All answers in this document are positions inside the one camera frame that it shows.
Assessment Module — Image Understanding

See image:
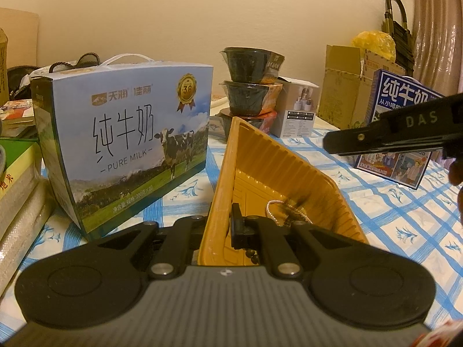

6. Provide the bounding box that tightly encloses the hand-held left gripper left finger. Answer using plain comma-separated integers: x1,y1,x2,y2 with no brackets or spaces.
90,215,207,283

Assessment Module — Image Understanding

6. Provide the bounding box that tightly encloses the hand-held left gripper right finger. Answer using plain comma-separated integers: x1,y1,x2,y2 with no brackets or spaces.
229,202,348,280

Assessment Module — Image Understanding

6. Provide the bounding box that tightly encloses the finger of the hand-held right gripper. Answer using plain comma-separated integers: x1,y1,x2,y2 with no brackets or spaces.
380,93,463,135
323,121,463,157

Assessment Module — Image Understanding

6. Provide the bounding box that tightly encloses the dark wooden bead bracelet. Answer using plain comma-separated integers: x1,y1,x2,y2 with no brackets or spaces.
245,246,262,265

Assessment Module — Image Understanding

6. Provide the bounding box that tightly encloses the silver chain bracelet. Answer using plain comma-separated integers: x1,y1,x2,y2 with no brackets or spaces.
265,199,312,225

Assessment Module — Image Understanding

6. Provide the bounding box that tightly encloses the yellow plastic tray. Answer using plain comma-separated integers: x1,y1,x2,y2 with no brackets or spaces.
198,116,370,266

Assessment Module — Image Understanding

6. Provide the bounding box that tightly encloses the person's right hand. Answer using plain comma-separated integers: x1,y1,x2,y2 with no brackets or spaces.
449,161,463,225

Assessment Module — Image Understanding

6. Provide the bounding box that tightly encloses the dark blue milk carton box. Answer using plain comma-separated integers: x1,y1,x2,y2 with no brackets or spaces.
354,69,447,189

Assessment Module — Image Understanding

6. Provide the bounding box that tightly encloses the large cardboard box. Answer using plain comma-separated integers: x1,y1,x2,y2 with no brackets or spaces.
317,45,406,131

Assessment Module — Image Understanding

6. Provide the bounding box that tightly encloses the small white product box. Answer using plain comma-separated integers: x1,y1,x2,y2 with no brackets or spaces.
269,77,321,139

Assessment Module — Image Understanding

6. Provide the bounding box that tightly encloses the yellow plastic bag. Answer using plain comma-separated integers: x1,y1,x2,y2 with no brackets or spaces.
351,31,397,61

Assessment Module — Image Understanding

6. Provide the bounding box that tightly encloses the blue checked tablecloth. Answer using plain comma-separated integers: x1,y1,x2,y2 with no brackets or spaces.
0,121,463,333

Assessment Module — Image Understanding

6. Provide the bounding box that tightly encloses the beige curtain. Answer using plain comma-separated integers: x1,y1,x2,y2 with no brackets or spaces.
409,0,463,98

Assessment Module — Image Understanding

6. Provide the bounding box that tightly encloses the black bowl with red label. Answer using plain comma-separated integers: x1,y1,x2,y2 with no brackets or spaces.
216,110,277,140

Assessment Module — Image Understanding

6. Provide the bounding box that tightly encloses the light blue milk carton box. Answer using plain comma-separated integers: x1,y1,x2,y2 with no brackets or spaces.
31,54,214,241

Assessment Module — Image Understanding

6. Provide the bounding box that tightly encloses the black bowl with orange label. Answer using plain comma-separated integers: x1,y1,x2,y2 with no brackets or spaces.
221,80,283,116

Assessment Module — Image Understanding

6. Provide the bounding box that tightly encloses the black bowl with grey label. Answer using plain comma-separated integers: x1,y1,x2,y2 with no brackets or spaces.
219,47,285,84

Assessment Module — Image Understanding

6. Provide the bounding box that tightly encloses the plastic wrapped stack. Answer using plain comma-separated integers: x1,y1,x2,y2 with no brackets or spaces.
0,177,56,294

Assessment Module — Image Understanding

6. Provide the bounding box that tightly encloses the stack of books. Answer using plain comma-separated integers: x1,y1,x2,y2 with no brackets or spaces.
0,99,45,203

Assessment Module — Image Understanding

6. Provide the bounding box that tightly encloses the flat cardboard sheet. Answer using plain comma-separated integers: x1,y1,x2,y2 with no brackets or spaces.
0,7,40,71

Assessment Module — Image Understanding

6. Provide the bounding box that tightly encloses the black bag with cord handle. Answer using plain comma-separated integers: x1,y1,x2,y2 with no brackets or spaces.
7,53,101,99

